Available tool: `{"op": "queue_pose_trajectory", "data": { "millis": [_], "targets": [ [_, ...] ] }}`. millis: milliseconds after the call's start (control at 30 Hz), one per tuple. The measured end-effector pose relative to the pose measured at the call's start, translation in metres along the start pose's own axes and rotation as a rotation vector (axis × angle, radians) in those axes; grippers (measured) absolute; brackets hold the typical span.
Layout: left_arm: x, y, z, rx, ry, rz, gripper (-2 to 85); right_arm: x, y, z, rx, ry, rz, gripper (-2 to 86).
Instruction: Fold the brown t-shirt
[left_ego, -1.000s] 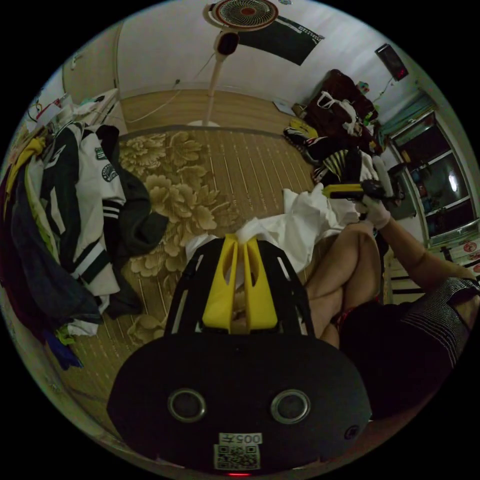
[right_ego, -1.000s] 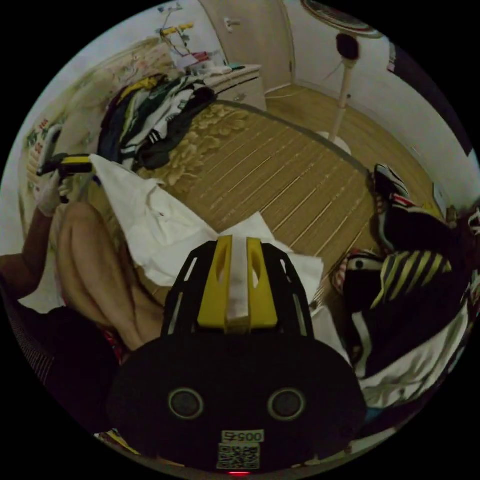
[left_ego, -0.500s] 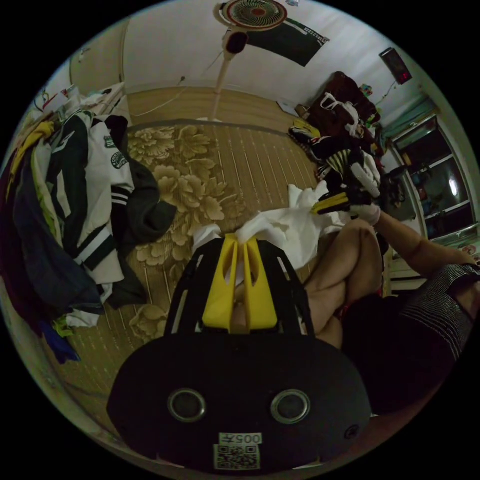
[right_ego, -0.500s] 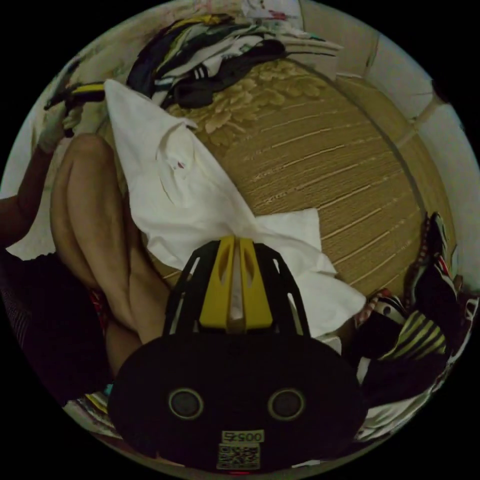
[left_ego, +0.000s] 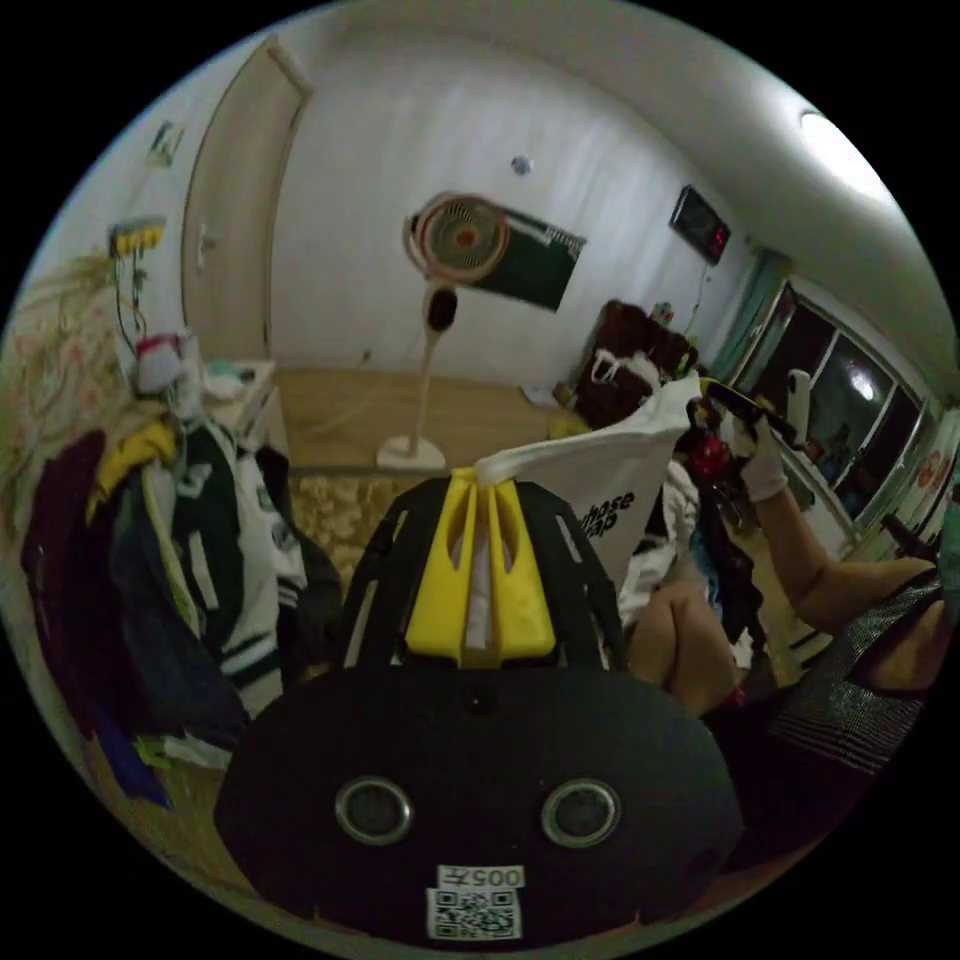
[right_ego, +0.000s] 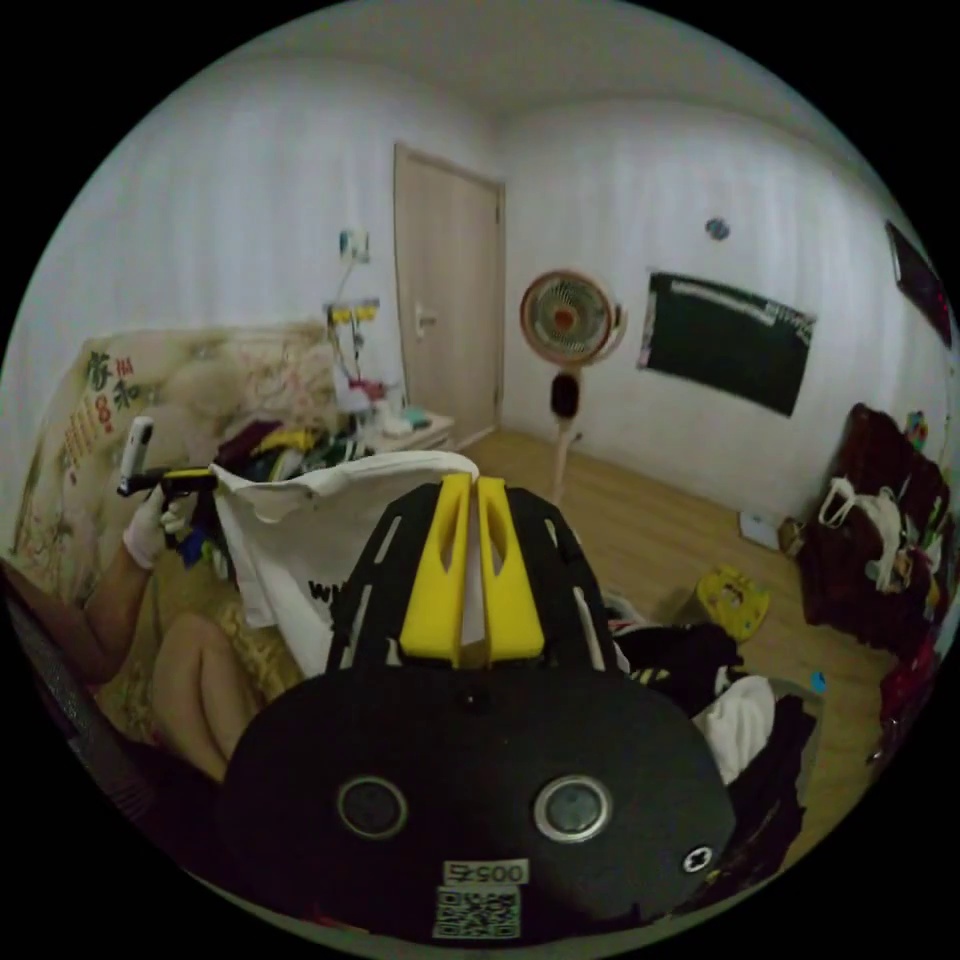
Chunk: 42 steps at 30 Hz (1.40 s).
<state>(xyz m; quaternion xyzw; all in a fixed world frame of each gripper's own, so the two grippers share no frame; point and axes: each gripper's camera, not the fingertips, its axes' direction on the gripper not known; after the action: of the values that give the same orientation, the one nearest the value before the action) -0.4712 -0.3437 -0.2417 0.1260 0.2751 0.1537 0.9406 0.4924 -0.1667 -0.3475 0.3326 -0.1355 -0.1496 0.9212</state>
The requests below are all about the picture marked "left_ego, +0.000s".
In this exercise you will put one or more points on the person's right hand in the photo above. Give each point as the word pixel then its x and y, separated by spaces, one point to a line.
pixel 761 461

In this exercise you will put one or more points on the light green curtain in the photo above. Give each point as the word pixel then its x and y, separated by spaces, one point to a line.
pixel 754 307

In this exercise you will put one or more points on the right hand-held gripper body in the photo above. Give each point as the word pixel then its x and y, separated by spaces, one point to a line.
pixel 757 411

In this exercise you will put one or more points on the person's right forearm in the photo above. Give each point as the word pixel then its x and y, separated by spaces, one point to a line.
pixel 817 555

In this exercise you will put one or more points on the beige door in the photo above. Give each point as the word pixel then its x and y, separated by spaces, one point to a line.
pixel 232 210

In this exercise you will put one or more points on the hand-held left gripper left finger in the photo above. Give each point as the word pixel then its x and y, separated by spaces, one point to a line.
pixel 431 600

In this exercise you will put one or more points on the person's body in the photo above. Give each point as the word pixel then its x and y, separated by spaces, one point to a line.
pixel 840 697

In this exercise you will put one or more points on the pink standing fan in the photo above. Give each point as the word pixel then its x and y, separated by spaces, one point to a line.
pixel 459 236

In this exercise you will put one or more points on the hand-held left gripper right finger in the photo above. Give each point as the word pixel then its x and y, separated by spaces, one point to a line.
pixel 525 600

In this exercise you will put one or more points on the green wall board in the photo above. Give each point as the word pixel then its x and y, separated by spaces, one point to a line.
pixel 536 259

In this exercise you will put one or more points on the round ceiling lamp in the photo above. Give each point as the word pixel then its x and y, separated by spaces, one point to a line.
pixel 840 150

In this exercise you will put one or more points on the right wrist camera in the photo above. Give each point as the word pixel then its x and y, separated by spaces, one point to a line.
pixel 799 405

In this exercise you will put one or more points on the window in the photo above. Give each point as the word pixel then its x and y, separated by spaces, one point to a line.
pixel 847 405

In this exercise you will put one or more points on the black wall clock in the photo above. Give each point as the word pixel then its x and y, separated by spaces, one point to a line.
pixel 699 223

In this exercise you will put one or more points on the white t-shirt with black print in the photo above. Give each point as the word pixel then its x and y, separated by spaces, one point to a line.
pixel 600 487

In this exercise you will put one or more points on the white bedside cupboard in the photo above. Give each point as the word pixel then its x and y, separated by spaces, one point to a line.
pixel 247 397

